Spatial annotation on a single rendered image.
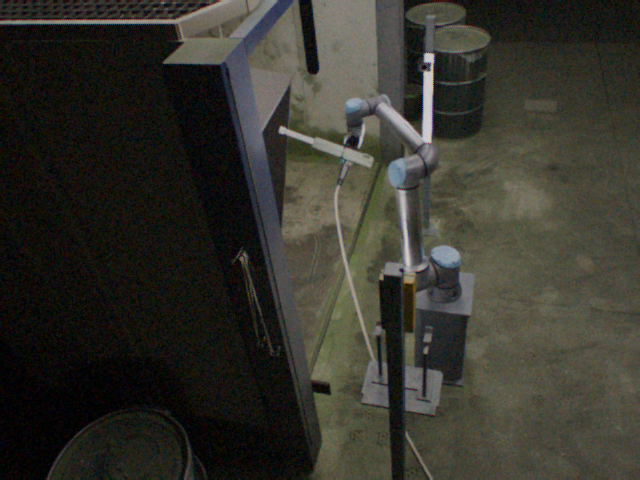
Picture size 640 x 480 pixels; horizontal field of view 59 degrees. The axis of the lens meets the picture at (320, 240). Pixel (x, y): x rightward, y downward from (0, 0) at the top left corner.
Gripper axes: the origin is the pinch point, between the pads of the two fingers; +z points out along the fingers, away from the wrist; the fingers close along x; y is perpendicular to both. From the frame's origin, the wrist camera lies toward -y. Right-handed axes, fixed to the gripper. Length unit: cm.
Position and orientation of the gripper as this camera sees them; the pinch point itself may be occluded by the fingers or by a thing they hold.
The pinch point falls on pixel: (347, 160)
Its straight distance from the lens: 280.3
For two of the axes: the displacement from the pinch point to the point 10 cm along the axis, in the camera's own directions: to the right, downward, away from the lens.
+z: -2.0, 6.4, -7.4
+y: -2.8, 6.9, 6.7
